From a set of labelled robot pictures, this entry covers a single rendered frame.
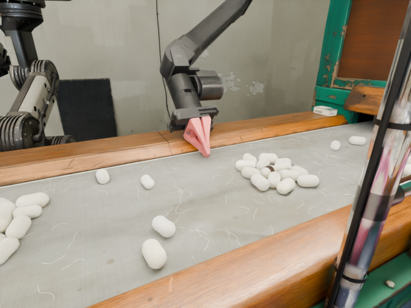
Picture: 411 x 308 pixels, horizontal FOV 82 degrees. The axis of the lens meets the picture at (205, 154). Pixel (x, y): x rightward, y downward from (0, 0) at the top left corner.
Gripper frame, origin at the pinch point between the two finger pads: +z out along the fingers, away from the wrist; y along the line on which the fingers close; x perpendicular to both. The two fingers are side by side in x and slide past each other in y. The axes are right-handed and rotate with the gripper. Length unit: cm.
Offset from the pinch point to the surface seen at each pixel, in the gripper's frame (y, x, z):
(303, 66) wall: 158, 74, -102
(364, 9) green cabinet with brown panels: 54, -17, -27
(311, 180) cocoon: 10.0, -11.3, 13.8
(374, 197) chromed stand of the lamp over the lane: -3.0, -28.1, 19.4
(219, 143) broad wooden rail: 6.2, 4.2, -3.7
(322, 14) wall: 157, 36, -117
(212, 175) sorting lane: -2.2, -3.1, 6.3
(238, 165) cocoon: 2.7, -4.9, 6.1
